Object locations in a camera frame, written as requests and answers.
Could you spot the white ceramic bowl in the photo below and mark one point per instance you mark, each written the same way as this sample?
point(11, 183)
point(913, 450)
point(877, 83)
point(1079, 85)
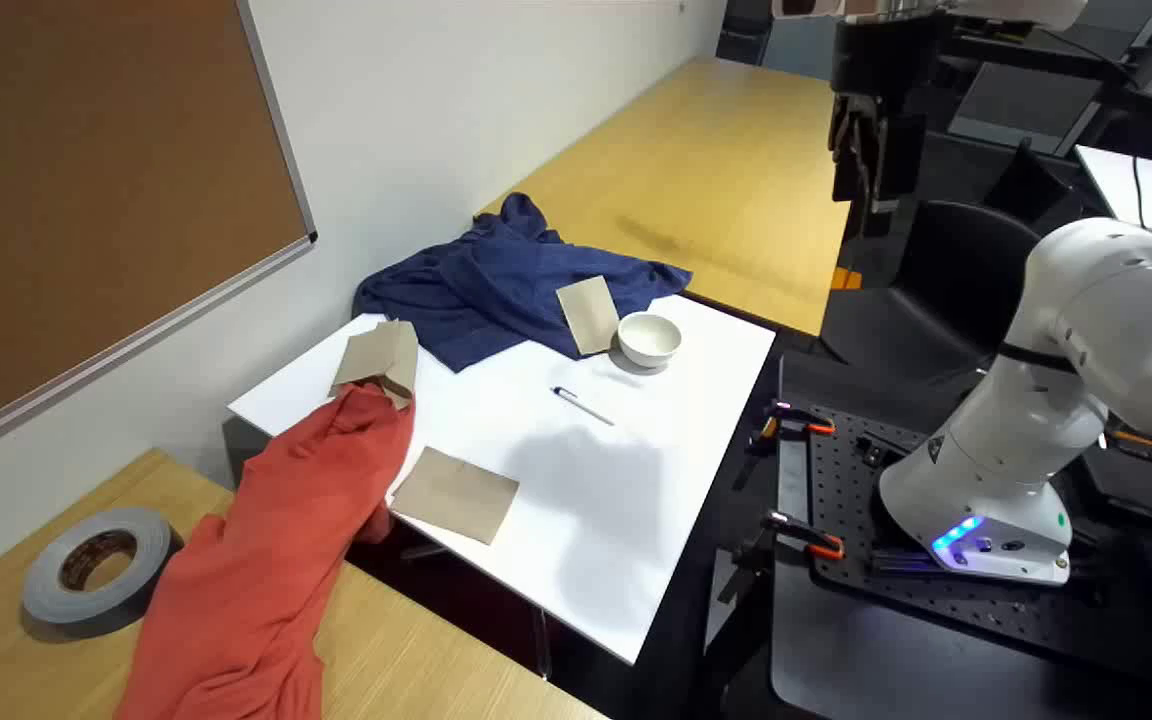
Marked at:
point(647, 340)

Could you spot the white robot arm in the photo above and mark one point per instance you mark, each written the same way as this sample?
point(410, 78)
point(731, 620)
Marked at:
point(1079, 355)

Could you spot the pen with blue cap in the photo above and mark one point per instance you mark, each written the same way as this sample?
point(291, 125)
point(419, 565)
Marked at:
point(575, 402)

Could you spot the blue cloth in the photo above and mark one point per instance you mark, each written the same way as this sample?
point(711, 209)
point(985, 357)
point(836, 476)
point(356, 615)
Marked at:
point(500, 286)

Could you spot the tan cardboard piece front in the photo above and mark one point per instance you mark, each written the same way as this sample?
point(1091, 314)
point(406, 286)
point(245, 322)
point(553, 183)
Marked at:
point(455, 495)

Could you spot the orange black clamp upper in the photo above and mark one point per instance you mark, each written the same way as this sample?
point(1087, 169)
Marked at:
point(786, 420)

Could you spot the orange black clamp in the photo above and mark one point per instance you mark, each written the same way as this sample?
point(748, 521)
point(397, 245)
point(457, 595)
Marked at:
point(786, 420)
point(786, 535)

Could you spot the orange black clamp lower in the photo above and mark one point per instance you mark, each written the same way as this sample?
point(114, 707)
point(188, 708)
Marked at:
point(786, 535)

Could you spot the black office chair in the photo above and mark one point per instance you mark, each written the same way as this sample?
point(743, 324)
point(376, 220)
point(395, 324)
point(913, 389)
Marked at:
point(951, 303)

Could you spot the orange red cloth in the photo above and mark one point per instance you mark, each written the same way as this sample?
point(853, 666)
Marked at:
point(234, 620)

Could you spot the cork bulletin board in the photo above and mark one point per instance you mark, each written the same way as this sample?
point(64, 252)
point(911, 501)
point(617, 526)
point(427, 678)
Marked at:
point(144, 173)

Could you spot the grey duct tape roll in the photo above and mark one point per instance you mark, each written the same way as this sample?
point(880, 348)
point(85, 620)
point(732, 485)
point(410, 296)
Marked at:
point(97, 574)

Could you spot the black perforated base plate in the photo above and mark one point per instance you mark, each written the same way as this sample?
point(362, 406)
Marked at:
point(1097, 617)

